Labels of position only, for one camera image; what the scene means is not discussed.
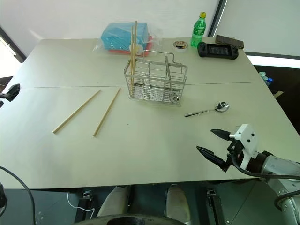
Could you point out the dark rectangular box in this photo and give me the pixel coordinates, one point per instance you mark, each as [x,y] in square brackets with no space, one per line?
[229,41]

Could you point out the black table leg bracket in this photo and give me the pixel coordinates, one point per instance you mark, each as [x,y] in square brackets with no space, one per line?
[85,200]
[215,206]

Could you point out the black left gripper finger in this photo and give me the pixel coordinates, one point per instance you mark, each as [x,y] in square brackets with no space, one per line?
[12,91]

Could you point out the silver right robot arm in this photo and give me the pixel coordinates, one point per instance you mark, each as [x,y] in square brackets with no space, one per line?
[279,168]

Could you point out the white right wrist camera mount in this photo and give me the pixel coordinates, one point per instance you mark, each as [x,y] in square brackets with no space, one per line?
[247,138]

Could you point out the white rounded foot shape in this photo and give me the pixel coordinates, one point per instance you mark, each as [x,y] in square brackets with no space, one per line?
[114,201]
[177,201]

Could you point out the grey window frame post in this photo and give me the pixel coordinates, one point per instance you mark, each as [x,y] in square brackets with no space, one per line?
[218,17]

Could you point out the blue capped water bottles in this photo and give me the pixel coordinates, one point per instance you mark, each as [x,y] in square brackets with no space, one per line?
[266,78]

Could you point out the plastic bag with blue cloths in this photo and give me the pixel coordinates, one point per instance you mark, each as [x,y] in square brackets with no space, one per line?
[124,37]

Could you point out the wooden chopstick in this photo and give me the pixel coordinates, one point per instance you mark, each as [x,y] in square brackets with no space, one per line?
[134,51]
[77,111]
[106,112]
[132,58]

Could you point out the green plastic soda bottle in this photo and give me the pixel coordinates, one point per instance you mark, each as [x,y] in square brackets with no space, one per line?
[198,30]

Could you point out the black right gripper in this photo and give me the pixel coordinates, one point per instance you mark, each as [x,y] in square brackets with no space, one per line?
[232,154]

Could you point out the metal spoon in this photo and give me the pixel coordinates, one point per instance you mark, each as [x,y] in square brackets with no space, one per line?
[169,77]
[221,106]

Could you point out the black handheld game console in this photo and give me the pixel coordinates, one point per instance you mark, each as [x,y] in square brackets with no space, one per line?
[218,50]

